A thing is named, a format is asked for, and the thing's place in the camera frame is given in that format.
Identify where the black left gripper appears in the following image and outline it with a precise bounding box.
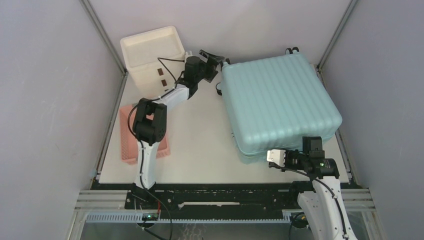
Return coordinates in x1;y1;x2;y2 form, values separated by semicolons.
195;50;225;83

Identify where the light blue ribbed suitcase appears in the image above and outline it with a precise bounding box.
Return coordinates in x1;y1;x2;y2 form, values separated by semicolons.
220;47;343;164

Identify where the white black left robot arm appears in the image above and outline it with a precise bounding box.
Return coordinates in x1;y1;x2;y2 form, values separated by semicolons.
128;49;227;209

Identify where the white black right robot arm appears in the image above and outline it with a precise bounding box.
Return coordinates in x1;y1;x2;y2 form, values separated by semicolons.
284;136;357;240

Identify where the white stacked drawer box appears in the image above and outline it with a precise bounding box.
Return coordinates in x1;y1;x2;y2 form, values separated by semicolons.
120;26;187;99

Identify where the pink perforated plastic basket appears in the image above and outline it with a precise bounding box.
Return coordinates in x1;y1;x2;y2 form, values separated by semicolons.
118;105;171;165

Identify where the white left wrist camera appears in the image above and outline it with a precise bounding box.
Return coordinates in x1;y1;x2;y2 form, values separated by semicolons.
184;50;193;62

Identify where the black mounting base plate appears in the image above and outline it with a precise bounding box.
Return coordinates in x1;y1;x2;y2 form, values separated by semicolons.
124;183;299;210

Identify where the white slotted cable duct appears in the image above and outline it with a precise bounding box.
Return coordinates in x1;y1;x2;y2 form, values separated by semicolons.
85;211;291;224

